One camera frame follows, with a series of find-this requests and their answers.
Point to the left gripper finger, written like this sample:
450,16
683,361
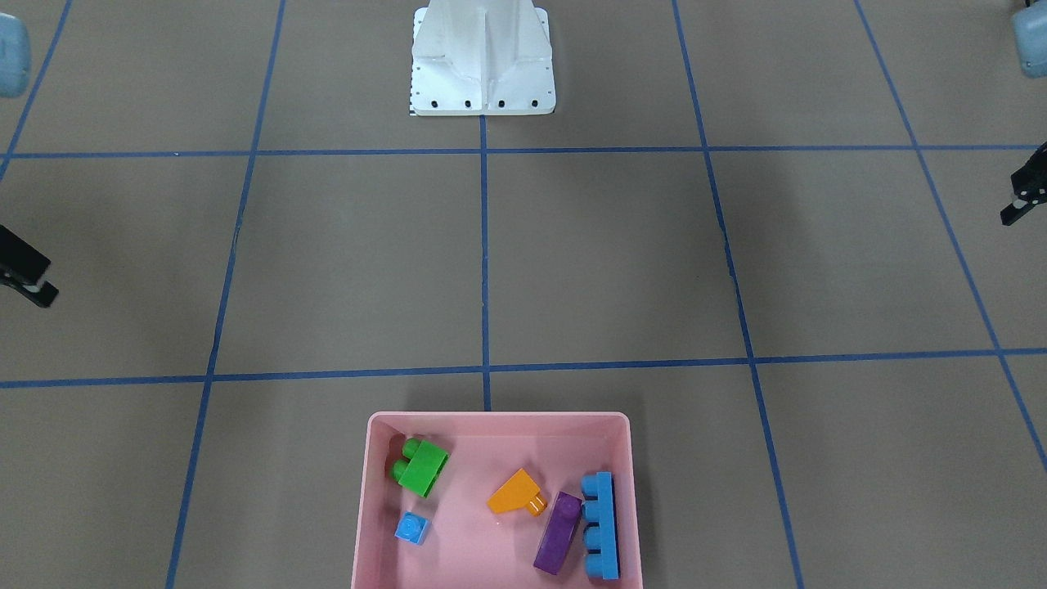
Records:
1028,186

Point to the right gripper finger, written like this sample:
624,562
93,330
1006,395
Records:
23,269

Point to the green duplo block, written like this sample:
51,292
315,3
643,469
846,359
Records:
419,466

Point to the small blue duplo block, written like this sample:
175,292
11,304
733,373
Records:
412,528

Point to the orange duplo block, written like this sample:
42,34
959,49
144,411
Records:
520,492

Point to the long blue duplo block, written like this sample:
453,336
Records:
600,536

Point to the purple duplo block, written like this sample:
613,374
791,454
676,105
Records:
560,529

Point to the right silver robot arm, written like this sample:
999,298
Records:
15,64

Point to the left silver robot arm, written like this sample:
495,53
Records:
1029,27

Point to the pink plastic box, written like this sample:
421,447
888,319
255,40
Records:
468,546

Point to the white camera stand column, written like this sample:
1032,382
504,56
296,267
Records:
481,58

